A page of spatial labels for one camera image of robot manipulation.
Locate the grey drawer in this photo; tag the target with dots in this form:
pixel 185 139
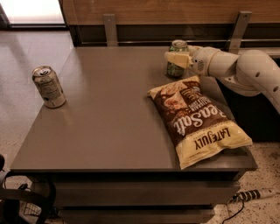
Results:
pixel 180 216
pixel 124 194

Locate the white power strip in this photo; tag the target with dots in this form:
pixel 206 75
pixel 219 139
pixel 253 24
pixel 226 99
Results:
pixel 253 195

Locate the grey upper drawer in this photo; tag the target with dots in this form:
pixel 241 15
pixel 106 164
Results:
pixel 124 194

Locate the green soda can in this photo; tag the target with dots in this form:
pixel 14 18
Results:
pixel 177 45

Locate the left metal bracket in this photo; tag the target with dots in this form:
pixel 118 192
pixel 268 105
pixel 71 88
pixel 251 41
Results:
pixel 109 21

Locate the Late July chips bag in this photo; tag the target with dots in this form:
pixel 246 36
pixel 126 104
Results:
pixel 197 127

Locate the grey lower drawer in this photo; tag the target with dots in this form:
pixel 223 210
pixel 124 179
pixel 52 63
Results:
pixel 180 216

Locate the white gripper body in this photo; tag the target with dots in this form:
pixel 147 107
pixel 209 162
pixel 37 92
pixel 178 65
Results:
pixel 199 60

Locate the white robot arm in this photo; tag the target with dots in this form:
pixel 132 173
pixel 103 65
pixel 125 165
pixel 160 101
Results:
pixel 252 73

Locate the right metal bracket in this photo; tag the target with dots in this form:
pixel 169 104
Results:
pixel 240 25

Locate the silver 7up can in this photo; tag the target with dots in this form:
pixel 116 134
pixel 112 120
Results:
pixel 48 85

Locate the metal bracket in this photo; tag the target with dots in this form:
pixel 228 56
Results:
pixel 240 25
pixel 109 21

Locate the black chair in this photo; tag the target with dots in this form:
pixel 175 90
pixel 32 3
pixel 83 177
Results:
pixel 23 205

